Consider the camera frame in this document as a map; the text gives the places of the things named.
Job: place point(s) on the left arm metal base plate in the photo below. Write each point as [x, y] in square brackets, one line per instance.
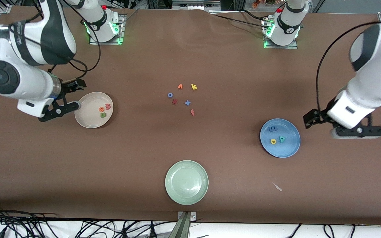
[281, 47]

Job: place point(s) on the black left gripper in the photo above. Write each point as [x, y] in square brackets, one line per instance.
[321, 114]

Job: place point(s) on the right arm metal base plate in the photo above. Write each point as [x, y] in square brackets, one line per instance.
[106, 43]

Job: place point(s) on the blue foam letter m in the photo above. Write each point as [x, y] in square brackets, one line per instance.
[272, 129]

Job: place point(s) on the beige plate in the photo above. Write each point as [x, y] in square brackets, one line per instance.
[89, 115]

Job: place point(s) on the green plate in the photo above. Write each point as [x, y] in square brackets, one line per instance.
[186, 182]

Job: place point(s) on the red foam letter w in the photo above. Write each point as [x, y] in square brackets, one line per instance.
[108, 106]

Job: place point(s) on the teal foam letter q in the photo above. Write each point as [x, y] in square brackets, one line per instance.
[282, 140]

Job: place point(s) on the small grey paper scrap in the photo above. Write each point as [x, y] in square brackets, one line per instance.
[277, 187]

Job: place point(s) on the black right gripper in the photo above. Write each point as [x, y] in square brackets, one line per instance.
[67, 87]

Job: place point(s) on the metal table edge bracket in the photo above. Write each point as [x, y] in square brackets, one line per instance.
[184, 224]

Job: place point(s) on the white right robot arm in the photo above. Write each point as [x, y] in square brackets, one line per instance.
[12, 79]

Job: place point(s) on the metal frame behind table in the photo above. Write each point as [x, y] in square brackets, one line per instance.
[195, 5]

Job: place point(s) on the blue plate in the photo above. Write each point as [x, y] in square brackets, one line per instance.
[284, 150]

